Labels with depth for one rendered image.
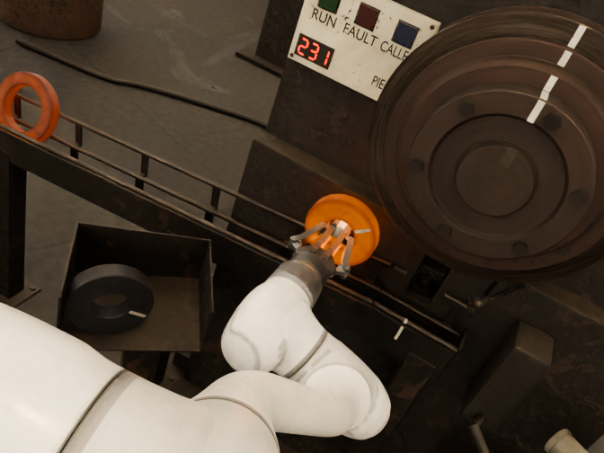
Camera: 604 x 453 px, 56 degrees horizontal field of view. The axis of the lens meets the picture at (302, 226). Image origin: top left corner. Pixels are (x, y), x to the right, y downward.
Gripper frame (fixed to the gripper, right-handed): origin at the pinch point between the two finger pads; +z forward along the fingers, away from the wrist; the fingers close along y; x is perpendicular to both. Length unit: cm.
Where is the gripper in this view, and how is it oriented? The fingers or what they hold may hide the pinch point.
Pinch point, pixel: (343, 224)
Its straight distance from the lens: 116.2
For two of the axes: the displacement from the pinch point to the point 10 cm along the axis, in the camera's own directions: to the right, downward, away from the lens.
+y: 8.6, 4.7, -1.9
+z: 4.3, -4.8, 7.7
